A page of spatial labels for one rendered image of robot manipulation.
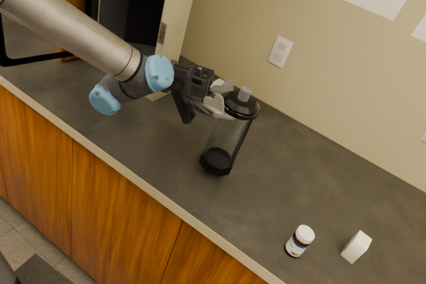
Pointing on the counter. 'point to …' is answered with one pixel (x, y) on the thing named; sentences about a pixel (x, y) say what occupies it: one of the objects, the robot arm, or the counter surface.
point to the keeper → (161, 33)
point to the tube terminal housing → (174, 9)
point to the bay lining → (130, 6)
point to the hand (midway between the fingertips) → (236, 109)
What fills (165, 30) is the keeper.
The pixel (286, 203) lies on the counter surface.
